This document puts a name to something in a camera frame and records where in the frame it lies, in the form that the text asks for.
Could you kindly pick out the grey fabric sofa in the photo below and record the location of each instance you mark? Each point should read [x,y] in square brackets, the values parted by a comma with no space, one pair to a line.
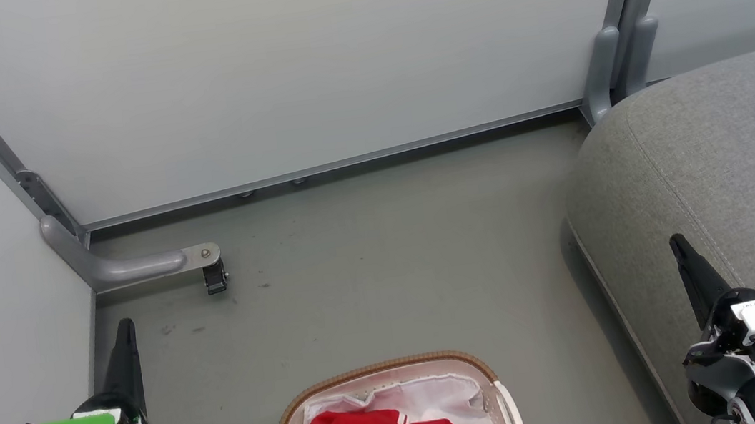
[727,183]

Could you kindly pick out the long grey partition foot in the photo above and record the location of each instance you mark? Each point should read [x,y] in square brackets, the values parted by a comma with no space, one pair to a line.
[125,268]

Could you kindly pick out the black caster wheel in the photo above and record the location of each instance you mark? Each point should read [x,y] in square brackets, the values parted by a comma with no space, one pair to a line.
[216,279]

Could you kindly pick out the short grey partition foot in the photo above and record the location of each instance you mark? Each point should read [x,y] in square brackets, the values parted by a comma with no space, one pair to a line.
[638,50]
[601,69]

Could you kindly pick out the white wicker-rimmed laundry basket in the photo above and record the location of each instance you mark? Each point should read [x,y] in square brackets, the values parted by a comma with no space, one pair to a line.
[386,373]

